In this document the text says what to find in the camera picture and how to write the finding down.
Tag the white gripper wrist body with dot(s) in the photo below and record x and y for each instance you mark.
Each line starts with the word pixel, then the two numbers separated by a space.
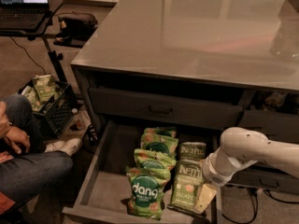
pixel 212 174

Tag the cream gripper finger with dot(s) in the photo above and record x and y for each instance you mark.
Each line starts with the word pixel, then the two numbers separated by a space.
pixel 204 197

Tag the kettle jalapeno chip bag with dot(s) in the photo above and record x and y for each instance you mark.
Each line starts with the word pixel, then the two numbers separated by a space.
pixel 192 151
pixel 187 181

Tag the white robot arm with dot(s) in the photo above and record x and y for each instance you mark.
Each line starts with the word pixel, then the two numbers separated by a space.
pixel 240 148

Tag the front green Dang chip bag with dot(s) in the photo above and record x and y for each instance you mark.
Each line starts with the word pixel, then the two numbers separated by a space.
pixel 147 191

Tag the green dang chip bag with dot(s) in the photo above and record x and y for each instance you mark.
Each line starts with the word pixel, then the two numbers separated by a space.
pixel 160 143
pixel 147 191
pixel 153 160
pixel 167 131

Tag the rear green Dang chip bag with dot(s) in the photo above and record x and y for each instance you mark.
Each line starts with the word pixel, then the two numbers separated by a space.
pixel 167 131

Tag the open grey middle drawer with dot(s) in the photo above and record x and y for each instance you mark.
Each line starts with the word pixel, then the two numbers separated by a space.
pixel 105 191

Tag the grey top drawer front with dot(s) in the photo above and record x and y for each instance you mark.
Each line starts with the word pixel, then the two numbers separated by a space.
pixel 171 109

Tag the grey counter cabinet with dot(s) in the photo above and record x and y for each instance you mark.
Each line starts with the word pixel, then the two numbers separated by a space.
pixel 211 50

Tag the Kettle chip bag in crate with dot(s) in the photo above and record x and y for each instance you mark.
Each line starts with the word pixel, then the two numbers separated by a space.
pixel 44 86

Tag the dark bag on floor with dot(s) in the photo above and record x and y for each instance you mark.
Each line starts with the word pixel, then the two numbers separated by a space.
pixel 75 29

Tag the seated person's hand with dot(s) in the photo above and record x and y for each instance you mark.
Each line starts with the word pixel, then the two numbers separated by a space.
pixel 18 140

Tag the white sneaker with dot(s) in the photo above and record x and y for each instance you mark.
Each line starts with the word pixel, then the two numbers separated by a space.
pixel 70 147

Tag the black plastic crate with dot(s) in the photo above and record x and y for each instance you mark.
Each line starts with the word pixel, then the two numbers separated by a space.
pixel 55 114

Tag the seated person's jeans legs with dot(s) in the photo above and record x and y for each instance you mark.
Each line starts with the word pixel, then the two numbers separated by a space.
pixel 28 174

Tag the red patterned cloth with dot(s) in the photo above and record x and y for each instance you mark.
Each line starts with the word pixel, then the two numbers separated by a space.
pixel 5 202

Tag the black laptop stand table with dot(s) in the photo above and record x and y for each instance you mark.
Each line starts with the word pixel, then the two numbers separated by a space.
pixel 41 32

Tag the black laptop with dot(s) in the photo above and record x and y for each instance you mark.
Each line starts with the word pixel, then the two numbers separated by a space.
pixel 23 14

